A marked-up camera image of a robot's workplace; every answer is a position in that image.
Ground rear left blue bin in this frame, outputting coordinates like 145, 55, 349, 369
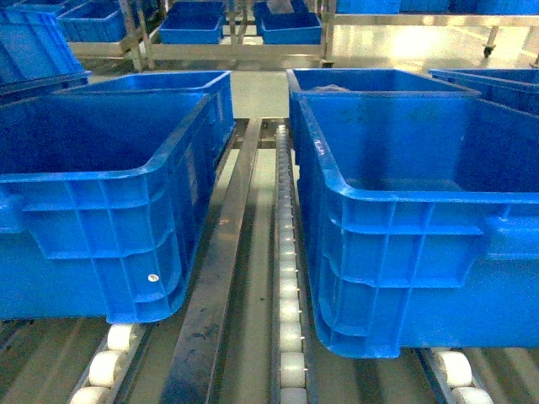
54, 70, 235, 169

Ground blue bin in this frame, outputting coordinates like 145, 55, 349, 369
54, 70, 235, 169
286, 67, 481, 127
1, 94, 215, 323
296, 94, 538, 359

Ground front right blue bin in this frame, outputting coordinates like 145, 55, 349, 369
296, 94, 538, 359

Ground front left blue bin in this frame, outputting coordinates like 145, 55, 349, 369
1, 94, 215, 323

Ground rear right blue bin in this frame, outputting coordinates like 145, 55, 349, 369
286, 67, 481, 127

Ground white roller conveyor track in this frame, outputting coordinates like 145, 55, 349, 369
270, 123, 311, 403

